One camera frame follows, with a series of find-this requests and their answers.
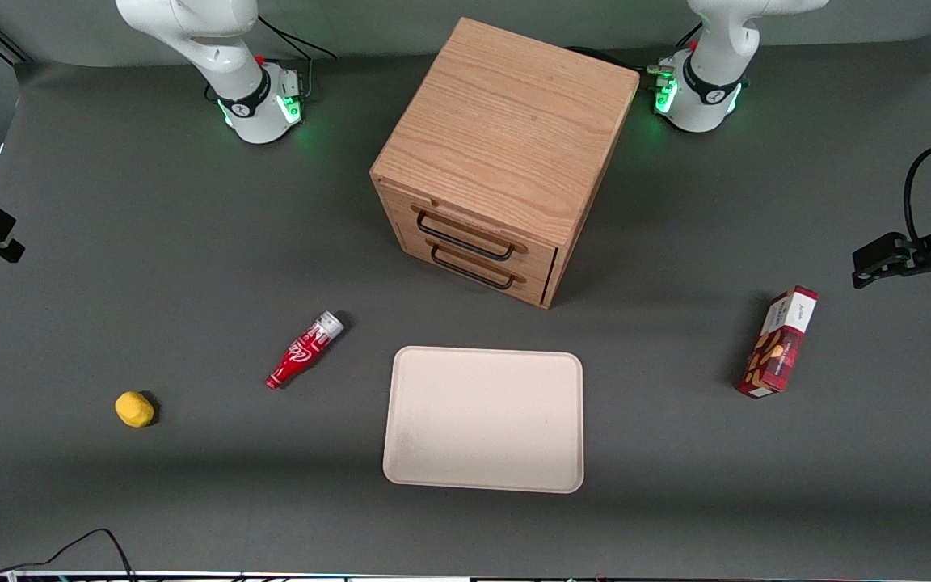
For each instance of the beige plastic tray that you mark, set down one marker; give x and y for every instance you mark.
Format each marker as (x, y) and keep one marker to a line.
(483, 419)

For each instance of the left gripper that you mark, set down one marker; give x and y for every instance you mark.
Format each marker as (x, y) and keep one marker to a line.
(928, 247)

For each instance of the wooden drawer cabinet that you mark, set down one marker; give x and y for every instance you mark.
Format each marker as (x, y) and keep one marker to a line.
(506, 121)

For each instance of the red snack box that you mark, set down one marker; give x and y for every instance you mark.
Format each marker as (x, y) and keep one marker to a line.
(781, 343)

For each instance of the yellow lemon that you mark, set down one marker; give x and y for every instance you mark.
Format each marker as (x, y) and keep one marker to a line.
(134, 409)

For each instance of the red plastic bottle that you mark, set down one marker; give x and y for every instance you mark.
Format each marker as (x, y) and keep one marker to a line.
(304, 352)

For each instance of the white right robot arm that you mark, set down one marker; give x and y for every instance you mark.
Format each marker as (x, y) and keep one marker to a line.
(215, 48)

